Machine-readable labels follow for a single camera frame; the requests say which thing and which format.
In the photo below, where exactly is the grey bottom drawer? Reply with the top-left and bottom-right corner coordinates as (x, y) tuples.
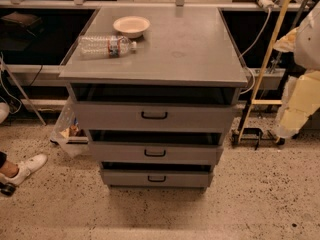
(100, 170), (213, 188)

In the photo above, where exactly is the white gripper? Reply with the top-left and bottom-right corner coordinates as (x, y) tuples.
(273, 27), (320, 139)

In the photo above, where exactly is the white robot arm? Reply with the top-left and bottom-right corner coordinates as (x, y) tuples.
(273, 4), (320, 139)

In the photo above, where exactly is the white sneaker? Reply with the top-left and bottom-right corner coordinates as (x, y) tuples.
(0, 152), (48, 186)
(0, 102), (10, 124)

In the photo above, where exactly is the white sneaker near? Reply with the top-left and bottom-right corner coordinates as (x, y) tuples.
(0, 152), (48, 186)

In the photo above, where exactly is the white sneaker far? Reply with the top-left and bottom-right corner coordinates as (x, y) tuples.
(0, 102), (10, 124)

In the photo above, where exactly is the grey top drawer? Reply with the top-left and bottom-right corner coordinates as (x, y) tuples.
(72, 103), (234, 133)

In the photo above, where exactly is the black caster wheel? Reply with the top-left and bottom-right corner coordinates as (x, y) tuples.
(0, 182), (16, 196)

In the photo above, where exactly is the grey drawer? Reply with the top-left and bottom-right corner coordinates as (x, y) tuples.
(72, 103), (234, 133)
(100, 170), (213, 188)
(89, 142), (223, 165)

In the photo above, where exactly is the black wheeled cart base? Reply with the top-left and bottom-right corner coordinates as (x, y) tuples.
(231, 128), (285, 149)

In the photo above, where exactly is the white power cable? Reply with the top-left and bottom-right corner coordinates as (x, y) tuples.
(237, 7), (274, 96)

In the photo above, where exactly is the grey drawer cabinet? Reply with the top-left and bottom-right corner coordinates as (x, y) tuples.
(60, 5), (247, 173)

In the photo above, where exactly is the white bowl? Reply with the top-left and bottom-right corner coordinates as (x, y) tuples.
(113, 16), (150, 38)

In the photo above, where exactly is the clear plastic water bottle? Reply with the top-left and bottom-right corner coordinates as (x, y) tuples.
(79, 35), (137, 58)

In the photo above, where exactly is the yellow ladder frame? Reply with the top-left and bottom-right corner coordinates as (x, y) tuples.
(232, 0), (291, 145)

